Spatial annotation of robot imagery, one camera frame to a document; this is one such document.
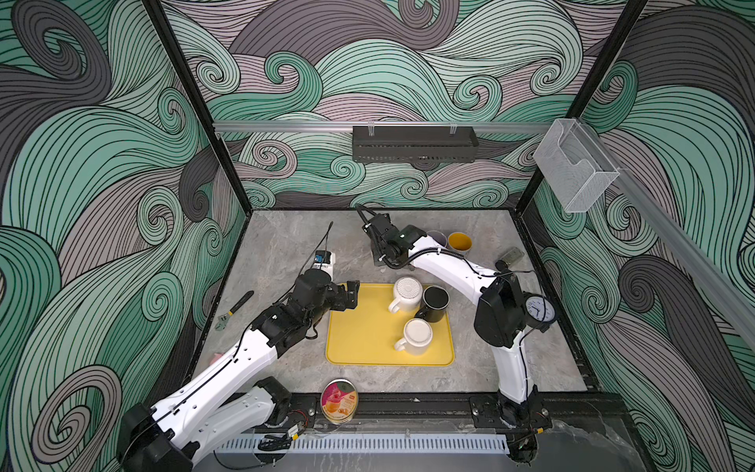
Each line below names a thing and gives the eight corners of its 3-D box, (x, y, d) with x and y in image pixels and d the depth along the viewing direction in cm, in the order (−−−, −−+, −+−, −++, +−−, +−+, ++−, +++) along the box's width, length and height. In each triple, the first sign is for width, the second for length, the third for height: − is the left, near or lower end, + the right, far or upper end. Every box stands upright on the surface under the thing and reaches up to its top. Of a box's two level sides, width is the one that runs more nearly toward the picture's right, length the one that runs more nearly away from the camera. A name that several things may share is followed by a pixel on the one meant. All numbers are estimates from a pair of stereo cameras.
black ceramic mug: (415, 323, 90) (419, 309, 83) (413, 300, 95) (416, 285, 88) (445, 323, 90) (451, 309, 83) (441, 300, 95) (447, 285, 88)
